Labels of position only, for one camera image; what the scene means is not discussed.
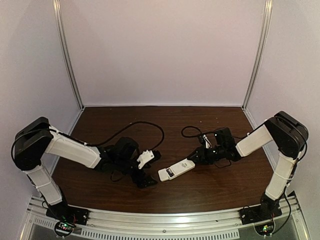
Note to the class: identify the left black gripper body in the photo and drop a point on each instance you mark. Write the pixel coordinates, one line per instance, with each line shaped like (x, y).
(141, 176)

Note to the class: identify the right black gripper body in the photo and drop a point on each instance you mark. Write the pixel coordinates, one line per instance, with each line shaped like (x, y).
(202, 152)

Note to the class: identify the white remote control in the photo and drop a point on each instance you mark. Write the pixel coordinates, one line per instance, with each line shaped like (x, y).
(181, 167)

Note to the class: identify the gold black AAA battery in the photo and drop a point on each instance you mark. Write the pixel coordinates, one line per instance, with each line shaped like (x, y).
(170, 171)

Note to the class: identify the white battery cover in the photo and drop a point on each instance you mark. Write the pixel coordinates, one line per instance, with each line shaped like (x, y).
(163, 175)

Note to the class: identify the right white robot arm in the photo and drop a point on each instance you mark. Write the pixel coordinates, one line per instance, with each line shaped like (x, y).
(289, 135)

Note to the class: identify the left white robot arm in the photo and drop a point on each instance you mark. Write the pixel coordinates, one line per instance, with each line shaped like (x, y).
(39, 138)

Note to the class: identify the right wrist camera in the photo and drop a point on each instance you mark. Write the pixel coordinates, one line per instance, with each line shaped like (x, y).
(204, 141)

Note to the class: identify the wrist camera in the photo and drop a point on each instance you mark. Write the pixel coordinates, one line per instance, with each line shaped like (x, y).
(147, 157)
(204, 141)

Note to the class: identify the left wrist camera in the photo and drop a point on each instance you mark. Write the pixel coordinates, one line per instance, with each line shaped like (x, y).
(147, 157)

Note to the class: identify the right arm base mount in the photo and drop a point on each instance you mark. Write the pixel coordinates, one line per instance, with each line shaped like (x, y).
(262, 216)

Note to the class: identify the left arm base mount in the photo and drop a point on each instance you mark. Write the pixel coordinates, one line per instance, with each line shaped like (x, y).
(68, 216)

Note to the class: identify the front aluminium rail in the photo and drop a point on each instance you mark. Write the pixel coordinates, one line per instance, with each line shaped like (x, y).
(212, 225)

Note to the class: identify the right aluminium frame post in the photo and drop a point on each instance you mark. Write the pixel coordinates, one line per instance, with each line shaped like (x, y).
(263, 37)

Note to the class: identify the aluminium frame post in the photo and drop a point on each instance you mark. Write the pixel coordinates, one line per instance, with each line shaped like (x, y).
(263, 37)
(65, 53)

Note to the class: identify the left aluminium frame post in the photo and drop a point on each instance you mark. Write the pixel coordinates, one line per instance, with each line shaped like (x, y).
(65, 53)

